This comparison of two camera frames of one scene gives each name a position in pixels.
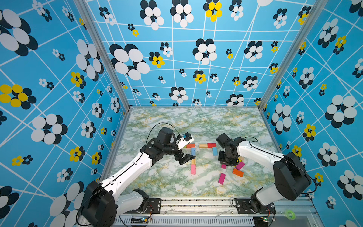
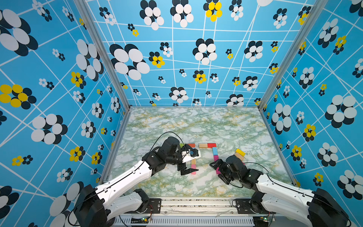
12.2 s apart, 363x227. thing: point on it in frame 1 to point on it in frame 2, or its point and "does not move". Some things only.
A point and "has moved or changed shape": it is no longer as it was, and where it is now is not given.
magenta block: [221, 178] has moved or changed shape
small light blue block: [215, 151] does not move
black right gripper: [231, 162] to [219, 162]
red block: [211, 145] does not move
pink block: [193, 169] does not move
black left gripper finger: [182, 159] to [183, 172]
